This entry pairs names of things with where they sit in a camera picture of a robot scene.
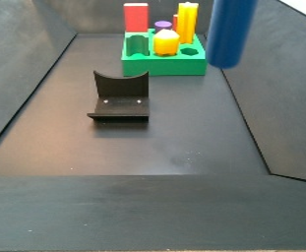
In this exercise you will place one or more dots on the green shape sorter board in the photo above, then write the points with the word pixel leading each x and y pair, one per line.
pixel 187 63

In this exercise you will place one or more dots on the dark blue oval peg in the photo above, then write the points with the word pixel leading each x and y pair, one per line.
pixel 231 22

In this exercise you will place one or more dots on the yellow pentagon peg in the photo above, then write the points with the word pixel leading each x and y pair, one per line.
pixel 167 42

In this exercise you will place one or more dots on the green arch peg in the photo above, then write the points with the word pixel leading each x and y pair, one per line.
pixel 137 44

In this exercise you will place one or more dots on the red rounded block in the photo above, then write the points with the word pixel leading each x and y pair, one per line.
pixel 176 22

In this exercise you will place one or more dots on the black curved peg holder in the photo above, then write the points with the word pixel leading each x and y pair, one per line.
pixel 122 97

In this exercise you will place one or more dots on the yellow star peg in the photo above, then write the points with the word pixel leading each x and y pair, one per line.
pixel 187 21

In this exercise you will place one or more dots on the purple cylinder peg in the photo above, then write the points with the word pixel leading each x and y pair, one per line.
pixel 163 25

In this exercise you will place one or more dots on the tall red arch block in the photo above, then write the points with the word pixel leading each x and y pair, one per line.
pixel 136 13

